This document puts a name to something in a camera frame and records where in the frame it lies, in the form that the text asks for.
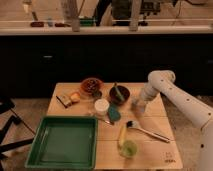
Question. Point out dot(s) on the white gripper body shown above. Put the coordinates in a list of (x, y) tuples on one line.
[(138, 106)]

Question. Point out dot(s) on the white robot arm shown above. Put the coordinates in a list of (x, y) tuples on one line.
[(199, 113)]

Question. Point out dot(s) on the green plastic tray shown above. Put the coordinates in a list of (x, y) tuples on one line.
[(64, 143)]

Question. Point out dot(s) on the teal sponge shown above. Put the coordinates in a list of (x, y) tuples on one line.
[(113, 114)]

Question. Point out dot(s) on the dark red bowl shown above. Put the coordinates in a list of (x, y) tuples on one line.
[(115, 99)]

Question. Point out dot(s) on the yellow banana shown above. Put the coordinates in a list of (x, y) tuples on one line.
[(122, 136)]

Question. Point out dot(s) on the green utensil in bowl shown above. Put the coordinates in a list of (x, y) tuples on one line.
[(118, 92)]

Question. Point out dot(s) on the metal spoon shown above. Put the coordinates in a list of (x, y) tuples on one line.
[(101, 119)]

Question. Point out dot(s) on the white round container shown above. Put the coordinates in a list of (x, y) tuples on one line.
[(101, 106)]

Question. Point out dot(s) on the green cup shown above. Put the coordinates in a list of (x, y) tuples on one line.
[(128, 149)]

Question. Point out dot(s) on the small dark green lid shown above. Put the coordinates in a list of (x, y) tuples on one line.
[(97, 95)]

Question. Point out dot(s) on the orange bowl with food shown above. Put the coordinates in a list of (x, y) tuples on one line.
[(90, 85)]

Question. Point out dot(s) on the small orange fruit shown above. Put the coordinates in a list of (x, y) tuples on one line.
[(75, 97)]

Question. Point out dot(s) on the small tan block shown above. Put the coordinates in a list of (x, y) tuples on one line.
[(64, 100)]

